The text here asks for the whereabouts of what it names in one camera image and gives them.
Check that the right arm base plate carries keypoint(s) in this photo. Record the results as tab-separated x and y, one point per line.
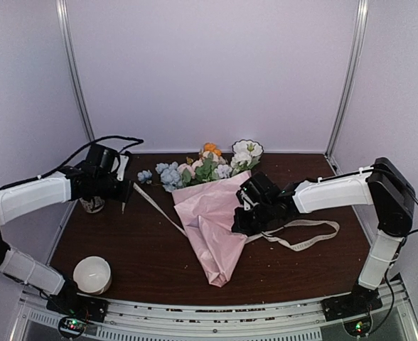
351	305

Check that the aluminium right corner post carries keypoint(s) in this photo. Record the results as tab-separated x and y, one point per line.
361	21

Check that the left round circuit board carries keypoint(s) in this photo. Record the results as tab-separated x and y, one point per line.
70	327

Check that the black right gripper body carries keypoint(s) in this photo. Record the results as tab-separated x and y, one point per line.
257	221

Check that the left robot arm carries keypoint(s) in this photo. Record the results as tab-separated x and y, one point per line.
36	200

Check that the patterned mug yellow inside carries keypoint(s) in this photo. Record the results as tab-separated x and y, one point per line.
92	206

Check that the aluminium left corner post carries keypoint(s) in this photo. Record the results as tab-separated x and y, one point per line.
64	23

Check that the purple tissue paper sheet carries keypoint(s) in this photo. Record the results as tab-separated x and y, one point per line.
207	212

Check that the cream ribbon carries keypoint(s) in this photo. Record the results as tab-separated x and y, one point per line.
293	236

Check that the aluminium front rail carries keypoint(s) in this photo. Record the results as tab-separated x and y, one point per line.
295	320

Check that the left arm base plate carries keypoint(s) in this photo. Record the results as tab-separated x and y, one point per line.
80	307

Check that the white scalloped bowl black rim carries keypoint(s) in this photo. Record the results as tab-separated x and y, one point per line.
250	148

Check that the pink flower bunch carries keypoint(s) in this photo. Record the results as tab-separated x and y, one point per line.
203	170

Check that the plain white round bowl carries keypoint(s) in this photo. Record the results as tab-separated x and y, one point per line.
93	275

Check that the blue flower bunch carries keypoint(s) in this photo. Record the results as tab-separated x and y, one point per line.
169	175

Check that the round circuit board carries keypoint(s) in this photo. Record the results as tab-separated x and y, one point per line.
358	327
70	327

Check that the white purple flower bunch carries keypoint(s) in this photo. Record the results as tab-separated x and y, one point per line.
236	165

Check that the orange flower stem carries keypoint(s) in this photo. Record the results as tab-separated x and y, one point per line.
212	148

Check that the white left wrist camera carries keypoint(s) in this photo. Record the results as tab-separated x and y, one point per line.
123	163

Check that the aluminium corner post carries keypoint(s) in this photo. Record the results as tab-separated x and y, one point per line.
64	23
361	21

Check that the right round circuit board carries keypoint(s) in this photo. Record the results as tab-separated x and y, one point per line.
358	327

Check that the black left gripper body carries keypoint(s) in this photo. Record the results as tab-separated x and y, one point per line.
104	189

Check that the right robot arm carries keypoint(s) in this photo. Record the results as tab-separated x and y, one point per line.
380	186

